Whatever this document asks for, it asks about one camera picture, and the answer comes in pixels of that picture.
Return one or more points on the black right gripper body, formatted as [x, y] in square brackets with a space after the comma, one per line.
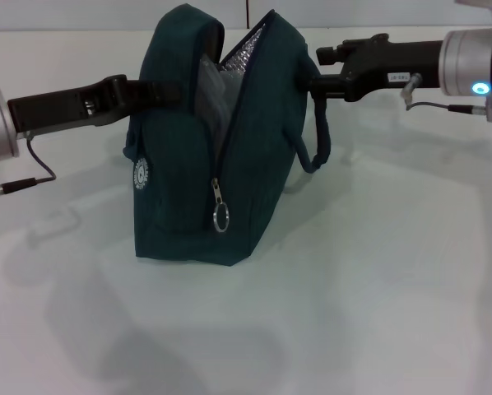
[394, 66]

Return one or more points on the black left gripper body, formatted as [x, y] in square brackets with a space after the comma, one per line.
[52, 109]

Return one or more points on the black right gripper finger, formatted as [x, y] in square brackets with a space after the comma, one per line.
[326, 86]
[332, 55]

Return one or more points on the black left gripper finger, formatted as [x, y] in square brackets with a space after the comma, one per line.
[151, 94]

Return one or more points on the clear blue-rimmed food container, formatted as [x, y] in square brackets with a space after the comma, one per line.
[211, 94]

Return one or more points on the dark teal zipper bag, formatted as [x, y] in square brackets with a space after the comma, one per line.
[262, 156]

